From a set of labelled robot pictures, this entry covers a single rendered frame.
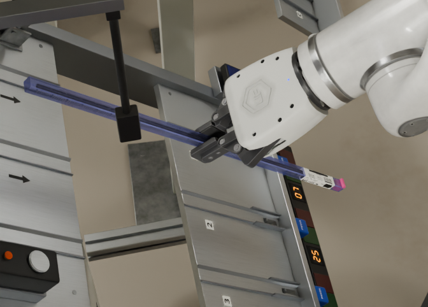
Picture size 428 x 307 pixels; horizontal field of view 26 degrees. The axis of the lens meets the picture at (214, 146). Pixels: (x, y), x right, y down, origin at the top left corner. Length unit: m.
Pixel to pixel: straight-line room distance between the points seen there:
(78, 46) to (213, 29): 1.27
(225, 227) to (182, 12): 0.52
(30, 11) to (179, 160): 0.54
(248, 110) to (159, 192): 1.15
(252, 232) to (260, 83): 0.30
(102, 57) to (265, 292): 0.38
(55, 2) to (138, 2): 1.79
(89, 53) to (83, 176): 1.02
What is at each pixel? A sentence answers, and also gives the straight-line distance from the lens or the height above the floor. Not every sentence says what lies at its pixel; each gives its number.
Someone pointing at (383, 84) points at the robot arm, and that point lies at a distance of 0.97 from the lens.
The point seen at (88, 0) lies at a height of 1.35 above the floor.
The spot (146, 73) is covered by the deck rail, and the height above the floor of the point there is 0.88.
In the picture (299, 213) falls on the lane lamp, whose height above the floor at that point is 0.67.
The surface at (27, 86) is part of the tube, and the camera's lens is 0.97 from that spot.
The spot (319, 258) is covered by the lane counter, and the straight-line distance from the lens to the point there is 1.41.
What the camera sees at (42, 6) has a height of 1.35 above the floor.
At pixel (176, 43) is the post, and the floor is 0.57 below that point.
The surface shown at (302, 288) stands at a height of 0.73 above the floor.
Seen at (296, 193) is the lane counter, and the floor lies 0.66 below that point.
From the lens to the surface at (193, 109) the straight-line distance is 1.35.
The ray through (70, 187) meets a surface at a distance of 1.09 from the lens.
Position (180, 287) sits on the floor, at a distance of 2.09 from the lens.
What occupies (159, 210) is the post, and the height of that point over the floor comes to 0.01.
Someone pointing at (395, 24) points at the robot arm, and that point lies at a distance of 0.98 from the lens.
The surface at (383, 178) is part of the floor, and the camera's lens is 2.25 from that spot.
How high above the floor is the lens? 1.92
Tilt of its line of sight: 58 degrees down
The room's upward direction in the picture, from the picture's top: straight up
